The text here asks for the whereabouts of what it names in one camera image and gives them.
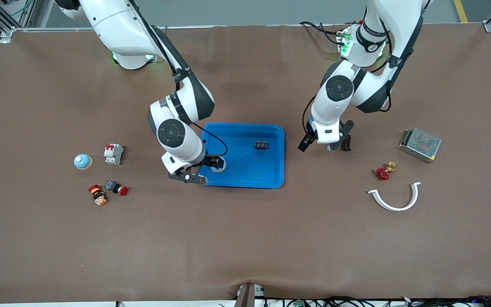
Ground blue plastic tray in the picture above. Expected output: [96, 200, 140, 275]
[196, 123, 285, 189]

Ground red mushroom push button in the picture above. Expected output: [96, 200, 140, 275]
[104, 180, 129, 196]

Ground metal mesh power supply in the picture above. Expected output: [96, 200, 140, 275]
[398, 127, 442, 164]

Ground white half-round pipe clamp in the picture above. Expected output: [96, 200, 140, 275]
[367, 182, 422, 212]

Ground white circuit breaker red switch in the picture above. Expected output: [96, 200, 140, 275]
[104, 144, 124, 165]

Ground orange emergency stop switch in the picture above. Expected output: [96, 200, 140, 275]
[88, 185, 108, 206]

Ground black left base cable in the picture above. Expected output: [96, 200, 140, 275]
[299, 20, 345, 45]

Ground grey metal bracket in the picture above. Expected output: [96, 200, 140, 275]
[234, 282, 266, 307]

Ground tangled black cables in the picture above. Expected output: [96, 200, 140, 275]
[263, 295, 491, 307]

